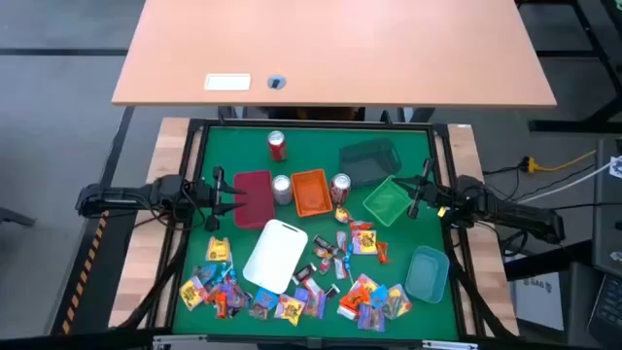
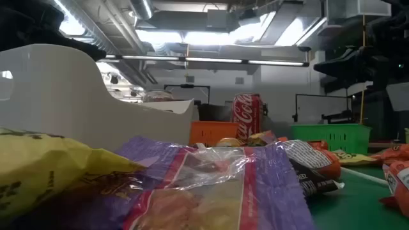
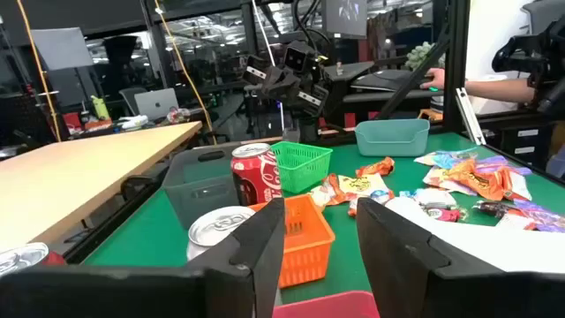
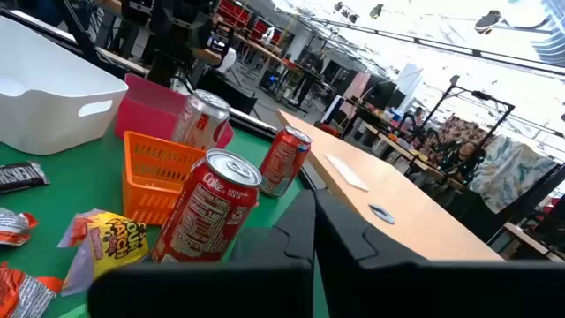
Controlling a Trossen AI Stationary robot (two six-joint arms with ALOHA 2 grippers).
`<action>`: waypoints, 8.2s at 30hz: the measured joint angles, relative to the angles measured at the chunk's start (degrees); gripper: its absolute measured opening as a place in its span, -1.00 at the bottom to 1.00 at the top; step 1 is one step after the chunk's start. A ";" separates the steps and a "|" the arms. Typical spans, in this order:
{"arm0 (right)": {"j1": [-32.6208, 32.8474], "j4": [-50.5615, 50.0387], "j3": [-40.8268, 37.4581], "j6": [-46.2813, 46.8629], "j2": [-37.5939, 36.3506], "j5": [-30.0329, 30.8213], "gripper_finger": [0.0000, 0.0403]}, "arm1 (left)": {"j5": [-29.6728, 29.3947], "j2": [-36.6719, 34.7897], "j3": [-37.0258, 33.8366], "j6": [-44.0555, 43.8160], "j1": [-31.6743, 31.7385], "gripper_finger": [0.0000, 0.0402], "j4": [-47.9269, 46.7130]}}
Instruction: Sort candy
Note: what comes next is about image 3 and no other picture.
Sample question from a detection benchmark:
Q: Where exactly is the yellow hanging cable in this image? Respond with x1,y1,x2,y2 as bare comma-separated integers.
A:
153,0,218,146
16,0,62,143

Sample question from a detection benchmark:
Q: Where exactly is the person's forearm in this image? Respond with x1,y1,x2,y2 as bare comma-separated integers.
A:
463,77,538,105

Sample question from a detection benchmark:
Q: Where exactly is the orange plastic basket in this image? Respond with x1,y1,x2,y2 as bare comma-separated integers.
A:
249,193,336,291

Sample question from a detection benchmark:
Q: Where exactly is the grey translucent plastic bin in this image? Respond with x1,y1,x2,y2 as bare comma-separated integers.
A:
161,143,243,231

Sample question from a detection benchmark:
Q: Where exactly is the blue snack bag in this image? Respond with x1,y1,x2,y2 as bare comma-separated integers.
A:
414,148,478,171

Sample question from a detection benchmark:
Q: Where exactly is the green bottle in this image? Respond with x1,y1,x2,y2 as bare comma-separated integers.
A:
90,95,111,121

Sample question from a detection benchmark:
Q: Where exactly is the orange white Reese's wrapper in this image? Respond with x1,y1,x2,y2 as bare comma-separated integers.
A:
308,174,354,217

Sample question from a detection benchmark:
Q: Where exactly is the silver laptop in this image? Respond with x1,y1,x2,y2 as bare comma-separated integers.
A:
133,87,180,121

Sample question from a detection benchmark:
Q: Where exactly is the grey board panel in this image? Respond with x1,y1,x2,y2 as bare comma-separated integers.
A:
29,26,95,72

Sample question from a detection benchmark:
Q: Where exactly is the red Coca-Cola can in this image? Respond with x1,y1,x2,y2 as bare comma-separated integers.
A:
230,142,283,208

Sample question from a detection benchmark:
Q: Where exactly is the dark drawer cabinet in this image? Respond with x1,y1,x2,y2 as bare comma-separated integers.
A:
485,118,553,169

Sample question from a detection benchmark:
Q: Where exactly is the teal plastic bin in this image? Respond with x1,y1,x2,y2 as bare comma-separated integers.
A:
354,117,432,158

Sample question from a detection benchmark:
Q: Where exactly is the yellow candy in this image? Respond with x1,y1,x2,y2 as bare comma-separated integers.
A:
339,172,394,200

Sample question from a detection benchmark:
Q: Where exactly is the grey office chair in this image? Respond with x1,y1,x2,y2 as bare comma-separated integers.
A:
117,87,149,117

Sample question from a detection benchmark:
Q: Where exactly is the silver corner bracket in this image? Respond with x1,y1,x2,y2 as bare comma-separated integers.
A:
454,87,487,146

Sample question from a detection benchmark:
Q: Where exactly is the black vertical frame post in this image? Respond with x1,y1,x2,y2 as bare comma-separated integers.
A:
374,0,472,133

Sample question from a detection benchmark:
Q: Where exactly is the black standing desk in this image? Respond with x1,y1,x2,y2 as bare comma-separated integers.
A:
324,60,445,129

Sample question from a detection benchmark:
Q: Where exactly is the green plastic basket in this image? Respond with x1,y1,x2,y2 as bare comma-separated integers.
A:
269,140,334,195

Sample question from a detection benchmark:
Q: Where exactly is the light wooden desk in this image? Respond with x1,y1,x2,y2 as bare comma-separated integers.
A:
0,121,203,253

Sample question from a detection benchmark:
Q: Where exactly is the red box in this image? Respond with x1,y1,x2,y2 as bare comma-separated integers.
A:
61,112,85,133

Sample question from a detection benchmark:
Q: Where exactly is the purple snack bag clear window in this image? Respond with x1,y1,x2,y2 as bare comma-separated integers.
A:
496,198,565,234

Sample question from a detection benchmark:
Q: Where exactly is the black monitor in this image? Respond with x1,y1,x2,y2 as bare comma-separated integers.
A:
324,0,368,40

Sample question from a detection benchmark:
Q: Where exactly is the large orange Reese's pack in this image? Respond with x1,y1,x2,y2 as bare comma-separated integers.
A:
422,158,534,203

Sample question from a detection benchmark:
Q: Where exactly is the green plush toy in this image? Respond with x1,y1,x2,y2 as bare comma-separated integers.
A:
404,42,446,72

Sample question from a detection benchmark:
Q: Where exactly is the person's hand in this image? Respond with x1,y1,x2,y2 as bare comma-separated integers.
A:
419,67,447,91

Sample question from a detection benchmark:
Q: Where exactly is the red soda can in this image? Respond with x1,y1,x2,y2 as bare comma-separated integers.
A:
0,241,67,279

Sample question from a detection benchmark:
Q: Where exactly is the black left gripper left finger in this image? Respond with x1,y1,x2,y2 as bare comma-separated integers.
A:
0,198,286,318

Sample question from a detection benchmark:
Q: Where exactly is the white plastic bin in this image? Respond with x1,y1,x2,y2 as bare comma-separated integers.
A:
383,196,565,275

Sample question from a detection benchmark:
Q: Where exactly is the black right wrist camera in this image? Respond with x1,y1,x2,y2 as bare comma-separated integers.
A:
283,40,318,74

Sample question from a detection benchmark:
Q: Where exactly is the silver soda can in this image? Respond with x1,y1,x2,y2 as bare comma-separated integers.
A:
185,205,257,262

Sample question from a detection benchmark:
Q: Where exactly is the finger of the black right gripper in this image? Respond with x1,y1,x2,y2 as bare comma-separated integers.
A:
296,86,330,118
241,56,268,85

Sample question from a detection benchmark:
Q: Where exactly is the red plastic bin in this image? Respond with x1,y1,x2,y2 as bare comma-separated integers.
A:
272,290,381,318

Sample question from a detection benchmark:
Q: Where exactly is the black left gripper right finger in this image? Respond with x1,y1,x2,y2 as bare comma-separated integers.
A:
356,197,565,318

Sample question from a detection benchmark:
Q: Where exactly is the dark brown candy bar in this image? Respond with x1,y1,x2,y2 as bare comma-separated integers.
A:
471,201,517,218

